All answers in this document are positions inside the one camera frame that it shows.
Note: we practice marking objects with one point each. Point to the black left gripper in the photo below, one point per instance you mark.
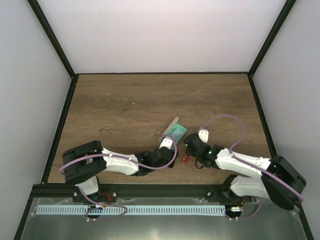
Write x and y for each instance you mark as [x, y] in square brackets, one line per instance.
[172, 164]

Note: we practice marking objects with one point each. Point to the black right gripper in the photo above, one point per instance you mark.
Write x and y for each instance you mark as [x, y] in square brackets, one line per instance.
[189, 152]

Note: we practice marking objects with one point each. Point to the pink transparent sunglasses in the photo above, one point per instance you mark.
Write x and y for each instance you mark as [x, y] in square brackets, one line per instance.
[185, 158]

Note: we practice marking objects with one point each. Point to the light blue cleaning cloth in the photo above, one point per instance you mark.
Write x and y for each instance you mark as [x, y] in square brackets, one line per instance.
[177, 134]

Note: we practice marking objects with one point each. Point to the grey case green lining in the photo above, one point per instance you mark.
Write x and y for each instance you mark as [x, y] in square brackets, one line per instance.
[174, 124]

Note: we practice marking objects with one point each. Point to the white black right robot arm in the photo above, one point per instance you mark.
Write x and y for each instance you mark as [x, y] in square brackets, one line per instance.
[271, 178]

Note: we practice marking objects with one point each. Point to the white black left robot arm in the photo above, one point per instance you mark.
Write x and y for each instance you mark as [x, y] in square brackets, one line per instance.
[83, 163]

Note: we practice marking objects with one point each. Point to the grey metal front panel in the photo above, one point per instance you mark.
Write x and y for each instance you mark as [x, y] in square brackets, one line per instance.
[261, 221]

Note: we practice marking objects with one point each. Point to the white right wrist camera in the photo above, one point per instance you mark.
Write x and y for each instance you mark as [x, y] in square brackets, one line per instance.
[203, 135]

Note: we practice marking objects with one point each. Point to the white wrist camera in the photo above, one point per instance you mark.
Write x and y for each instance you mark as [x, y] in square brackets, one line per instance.
[203, 135]
[167, 143]

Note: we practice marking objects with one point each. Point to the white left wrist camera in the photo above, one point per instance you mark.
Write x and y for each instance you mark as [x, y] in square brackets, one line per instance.
[167, 143]

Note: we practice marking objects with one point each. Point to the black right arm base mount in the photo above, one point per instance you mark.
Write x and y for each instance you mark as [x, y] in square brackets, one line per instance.
[219, 193]

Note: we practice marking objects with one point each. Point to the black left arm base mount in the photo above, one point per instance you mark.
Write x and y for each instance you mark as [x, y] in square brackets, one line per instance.
[107, 193]

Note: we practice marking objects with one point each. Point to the light blue slotted cable duct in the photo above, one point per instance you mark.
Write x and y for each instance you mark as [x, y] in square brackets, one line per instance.
[134, 210]

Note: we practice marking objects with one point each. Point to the black aluminium frame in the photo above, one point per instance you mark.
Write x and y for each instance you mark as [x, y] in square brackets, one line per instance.
[160, 95]

